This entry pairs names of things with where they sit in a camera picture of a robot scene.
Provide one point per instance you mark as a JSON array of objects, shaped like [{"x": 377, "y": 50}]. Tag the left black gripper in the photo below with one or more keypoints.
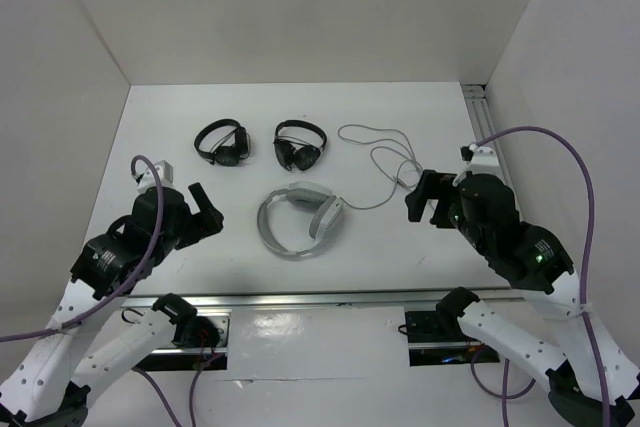
[{"x": 203, "y": 223}]

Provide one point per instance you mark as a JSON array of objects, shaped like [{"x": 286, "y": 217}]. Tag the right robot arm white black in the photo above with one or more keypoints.
[{"x": 588, "y": 380}]

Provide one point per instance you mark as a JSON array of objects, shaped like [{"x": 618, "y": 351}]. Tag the black headphones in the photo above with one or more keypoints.
[
  {"x": 297, "y": 153},
  {"x": 229, "y": 151}
]

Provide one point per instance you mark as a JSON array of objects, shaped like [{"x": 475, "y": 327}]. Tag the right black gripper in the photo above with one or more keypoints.
[{"x": 433, "y": 184}]

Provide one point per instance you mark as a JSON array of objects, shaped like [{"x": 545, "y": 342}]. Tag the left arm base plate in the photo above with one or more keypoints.
[{"x": 204, "y": 343}]

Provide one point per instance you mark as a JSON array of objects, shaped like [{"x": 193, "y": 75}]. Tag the aluminium front rail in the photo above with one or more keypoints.
[{"x": 318, "y": 299}]

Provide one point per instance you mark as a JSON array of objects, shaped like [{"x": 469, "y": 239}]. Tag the grey white headphones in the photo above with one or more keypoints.
[{"x": 300, "y": 220}]

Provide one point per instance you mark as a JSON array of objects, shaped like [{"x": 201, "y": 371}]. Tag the right black headphones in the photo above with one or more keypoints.
[{"x": 297, "y": 153}]

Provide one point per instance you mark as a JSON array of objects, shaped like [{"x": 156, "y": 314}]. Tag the left black headphones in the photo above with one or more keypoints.
[{"x": 229, "y": 151}]

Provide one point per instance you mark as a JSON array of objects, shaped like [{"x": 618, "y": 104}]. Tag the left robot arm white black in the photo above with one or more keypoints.
[{"x": 62, "y": 376}]

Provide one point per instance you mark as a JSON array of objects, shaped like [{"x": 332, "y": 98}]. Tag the aluminium side rail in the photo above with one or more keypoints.
[{"x": 478, "y": 109}]

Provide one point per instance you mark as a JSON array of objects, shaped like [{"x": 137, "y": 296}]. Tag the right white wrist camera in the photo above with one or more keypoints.
[{"x": 479, "y": 160}]

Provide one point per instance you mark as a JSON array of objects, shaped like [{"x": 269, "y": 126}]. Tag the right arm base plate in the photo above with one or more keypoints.
[{"x": 429, "y": 344}]

